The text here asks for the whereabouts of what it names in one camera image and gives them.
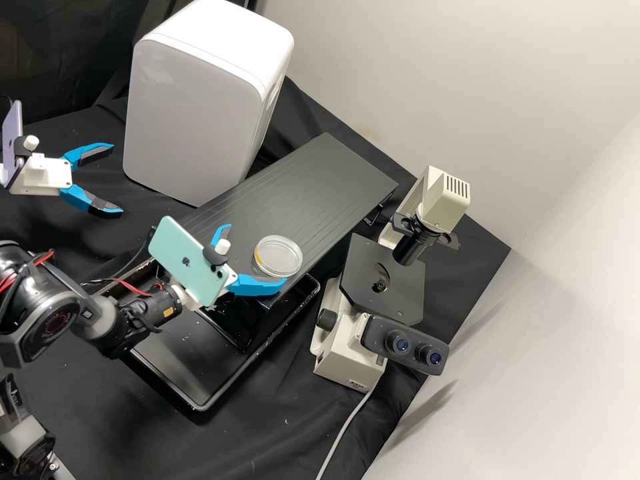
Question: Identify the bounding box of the black tray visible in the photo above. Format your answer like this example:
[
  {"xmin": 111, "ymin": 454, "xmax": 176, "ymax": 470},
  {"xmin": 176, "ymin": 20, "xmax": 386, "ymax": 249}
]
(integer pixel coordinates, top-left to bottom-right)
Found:
[{"xmin": 121, "ymin": 272, "xmax": 321, "ymax": 413}]

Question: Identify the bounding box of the wrist camera phone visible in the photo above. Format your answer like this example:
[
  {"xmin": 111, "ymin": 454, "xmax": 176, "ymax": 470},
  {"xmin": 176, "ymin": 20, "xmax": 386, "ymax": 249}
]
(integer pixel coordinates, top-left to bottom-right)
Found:
[
  {"xmin": 0, "ymin": 99, "xmax": 41, "ymax": 189},
  {"xmin": 147, "ymin": 215, "xmax": 239, "ymax": 307}
]

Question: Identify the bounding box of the cream microscope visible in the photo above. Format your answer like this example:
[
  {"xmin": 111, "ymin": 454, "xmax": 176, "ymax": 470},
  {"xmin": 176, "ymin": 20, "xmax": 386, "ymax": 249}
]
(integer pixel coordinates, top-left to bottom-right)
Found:
[{"xmin": 309, "ymin": 165, "xmax": 473, "ymax": 394}]

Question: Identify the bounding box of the grey cable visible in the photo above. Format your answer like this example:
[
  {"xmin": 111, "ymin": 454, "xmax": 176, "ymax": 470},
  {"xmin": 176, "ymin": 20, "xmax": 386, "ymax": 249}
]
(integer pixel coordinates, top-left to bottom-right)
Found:
[{"xmin": 315, "ymin": 383, "xmax": 375, "ymax": 480}]

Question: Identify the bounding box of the black cable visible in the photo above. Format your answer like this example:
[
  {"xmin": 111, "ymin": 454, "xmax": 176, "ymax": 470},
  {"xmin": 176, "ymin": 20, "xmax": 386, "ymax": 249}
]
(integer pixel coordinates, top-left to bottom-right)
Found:
[{"xmin": 97, "ymin": 225, "xmax": 157, "ymax": 287}]

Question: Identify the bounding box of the petri dish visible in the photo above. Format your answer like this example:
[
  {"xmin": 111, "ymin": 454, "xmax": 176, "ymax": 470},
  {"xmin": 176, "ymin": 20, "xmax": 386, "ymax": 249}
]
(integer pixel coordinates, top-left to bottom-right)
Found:
[{"xmin": 253, "ymin": 234, "xmax": 305, "ymax": 279}]

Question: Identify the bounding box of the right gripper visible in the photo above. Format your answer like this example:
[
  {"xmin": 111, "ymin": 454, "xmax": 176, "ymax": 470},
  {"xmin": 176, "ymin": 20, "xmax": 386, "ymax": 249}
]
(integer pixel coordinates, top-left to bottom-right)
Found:
[{"xmin": 171, "ymin": 223, "xmax": 289, "ymax": 308}]

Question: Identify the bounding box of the black platform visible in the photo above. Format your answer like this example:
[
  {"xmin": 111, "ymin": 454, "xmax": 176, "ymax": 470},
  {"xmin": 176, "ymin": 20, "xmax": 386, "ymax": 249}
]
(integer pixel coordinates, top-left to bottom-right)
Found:
[{"xmin": 172, "ymin": 132, "xmax": 400, "ymax": 282}]

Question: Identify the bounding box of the left wrist camera phone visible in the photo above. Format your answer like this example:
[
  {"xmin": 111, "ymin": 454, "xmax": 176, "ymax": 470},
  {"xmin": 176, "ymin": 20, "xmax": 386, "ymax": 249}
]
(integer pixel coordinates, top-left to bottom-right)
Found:
[{"xmin": 0, "ymin": 99, "xmax": 41, "ymax": 189}]

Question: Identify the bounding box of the right wrist camera phone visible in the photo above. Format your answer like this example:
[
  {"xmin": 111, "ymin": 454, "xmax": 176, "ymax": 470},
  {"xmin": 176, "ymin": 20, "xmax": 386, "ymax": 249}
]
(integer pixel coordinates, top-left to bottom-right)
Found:
[{"xmin": 147, "ymin": 215, "xmax": 239, "ymax": 307}]

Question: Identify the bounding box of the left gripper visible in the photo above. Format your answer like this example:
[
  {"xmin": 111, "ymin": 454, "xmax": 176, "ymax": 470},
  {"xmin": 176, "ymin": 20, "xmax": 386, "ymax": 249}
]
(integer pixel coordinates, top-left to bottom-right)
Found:
[{"xmin": 8, "ymin": 141, "xmax": 125, "ymax": 219}]

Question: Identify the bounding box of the white box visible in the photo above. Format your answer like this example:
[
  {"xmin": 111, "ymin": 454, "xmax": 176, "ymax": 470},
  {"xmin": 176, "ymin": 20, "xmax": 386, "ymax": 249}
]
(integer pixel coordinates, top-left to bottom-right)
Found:
[{"xmin": 122, "ymin": 0, "xmax": 295, "ymax": 207}]

